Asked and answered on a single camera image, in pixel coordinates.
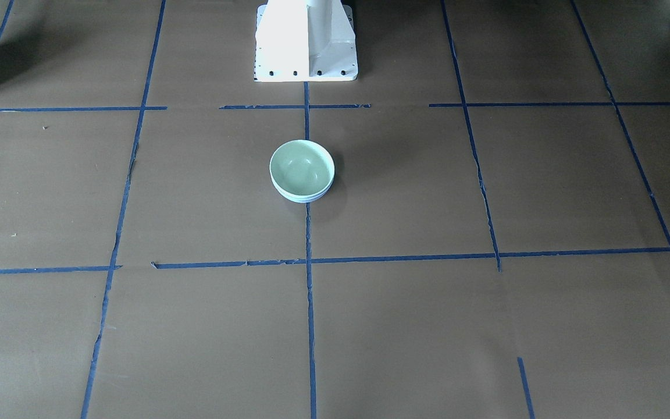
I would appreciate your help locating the green bowl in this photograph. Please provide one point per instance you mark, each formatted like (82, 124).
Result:
(302, 167)

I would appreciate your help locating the blue bowl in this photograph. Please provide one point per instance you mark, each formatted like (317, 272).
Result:
(301, 198)

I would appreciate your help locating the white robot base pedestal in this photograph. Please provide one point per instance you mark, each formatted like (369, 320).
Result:
(305, 41)

